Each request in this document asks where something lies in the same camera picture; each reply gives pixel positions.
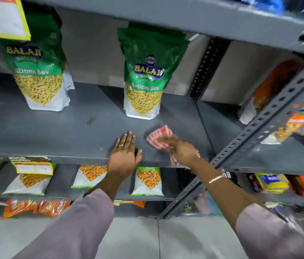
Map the person's right hand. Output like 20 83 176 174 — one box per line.
161 134 201 168

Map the person's left hand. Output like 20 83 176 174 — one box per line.
108 131 143 182

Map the red white checked cloth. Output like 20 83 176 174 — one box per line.
146 125 180 166

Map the person's left forearm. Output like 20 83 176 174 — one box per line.
12 170 131 259

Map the person's right forearm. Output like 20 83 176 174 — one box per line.
188 158 304 259

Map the grey metal shelf rack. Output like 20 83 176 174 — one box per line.
196 38 304 240
0 0 304 220

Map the large green snack packet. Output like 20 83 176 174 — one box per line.
0 11 75 112
118 22 189 120

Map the pale blue pink packet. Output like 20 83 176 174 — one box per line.
180 190 223 217

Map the yellow blue snack packet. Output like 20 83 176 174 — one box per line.
254 173 293 194

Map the clear packet of orange snack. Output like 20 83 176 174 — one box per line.
237 59 304 125

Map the orange yellow snack packet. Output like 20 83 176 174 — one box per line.
260 94 304 145

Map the grey silver packet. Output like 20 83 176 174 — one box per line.
264 202 304 247

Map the yellow bordered white label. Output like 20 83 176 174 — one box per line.
0 0 31 41

